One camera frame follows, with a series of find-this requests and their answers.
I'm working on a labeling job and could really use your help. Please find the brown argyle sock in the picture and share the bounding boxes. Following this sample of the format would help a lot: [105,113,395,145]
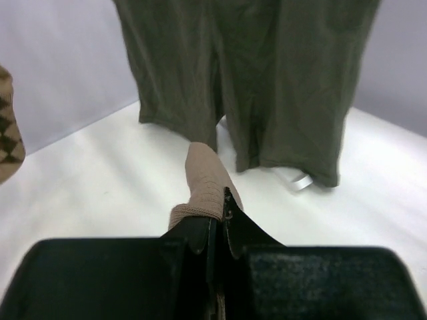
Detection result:
[0,66,26,184]

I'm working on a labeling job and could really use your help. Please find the brown striped sock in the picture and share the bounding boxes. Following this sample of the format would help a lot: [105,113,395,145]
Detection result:
[168,142,244,230]

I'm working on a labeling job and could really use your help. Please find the olive green shorts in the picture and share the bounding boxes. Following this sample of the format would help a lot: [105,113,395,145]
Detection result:
[115,0,380,187]

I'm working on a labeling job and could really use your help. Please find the white metal clothes rack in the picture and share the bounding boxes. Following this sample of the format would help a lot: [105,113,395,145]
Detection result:
[236,122,314,193]

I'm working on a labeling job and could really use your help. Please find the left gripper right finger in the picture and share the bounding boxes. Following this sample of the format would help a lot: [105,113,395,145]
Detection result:
[223,189,426,319]

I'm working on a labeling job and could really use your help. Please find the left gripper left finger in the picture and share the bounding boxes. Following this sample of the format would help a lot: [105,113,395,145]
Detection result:
[1,217,218,319]

